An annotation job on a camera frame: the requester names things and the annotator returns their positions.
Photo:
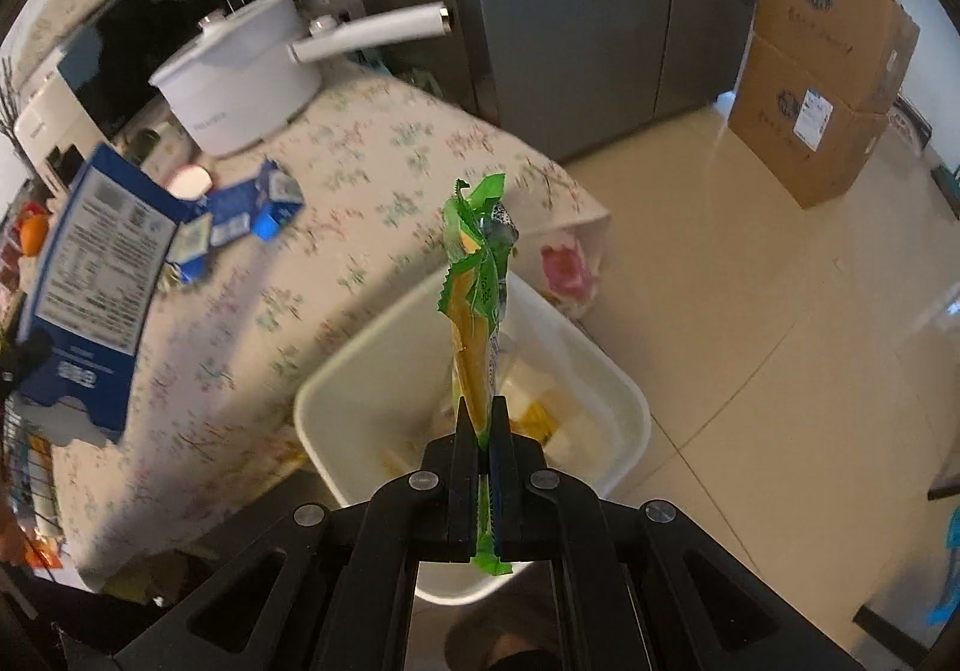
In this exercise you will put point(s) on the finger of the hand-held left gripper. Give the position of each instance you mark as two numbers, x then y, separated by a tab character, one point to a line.
26	356

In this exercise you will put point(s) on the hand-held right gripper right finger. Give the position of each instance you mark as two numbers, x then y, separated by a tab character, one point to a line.
506	491

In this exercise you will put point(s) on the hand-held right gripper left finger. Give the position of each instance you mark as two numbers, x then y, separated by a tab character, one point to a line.
465	491

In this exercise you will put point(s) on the large blue carton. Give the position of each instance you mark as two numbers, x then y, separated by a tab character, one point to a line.
97	266

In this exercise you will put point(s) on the white plastic bin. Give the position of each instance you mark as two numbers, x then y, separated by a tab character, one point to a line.
360	386

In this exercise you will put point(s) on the green yellow snack wrapper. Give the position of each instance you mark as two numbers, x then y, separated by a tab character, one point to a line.
480	296

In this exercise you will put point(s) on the white air fryer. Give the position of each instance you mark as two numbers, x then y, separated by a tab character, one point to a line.
45	131

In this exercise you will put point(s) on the white electric pot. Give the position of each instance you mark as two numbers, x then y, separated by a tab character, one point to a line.
240	86

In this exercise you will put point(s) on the black microwave oven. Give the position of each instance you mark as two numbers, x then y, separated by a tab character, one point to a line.
165	11

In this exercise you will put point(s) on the cardboard box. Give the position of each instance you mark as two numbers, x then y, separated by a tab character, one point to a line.
810	124
832	19

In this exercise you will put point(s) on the grey refrigerator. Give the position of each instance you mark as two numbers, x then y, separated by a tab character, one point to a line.
570	4

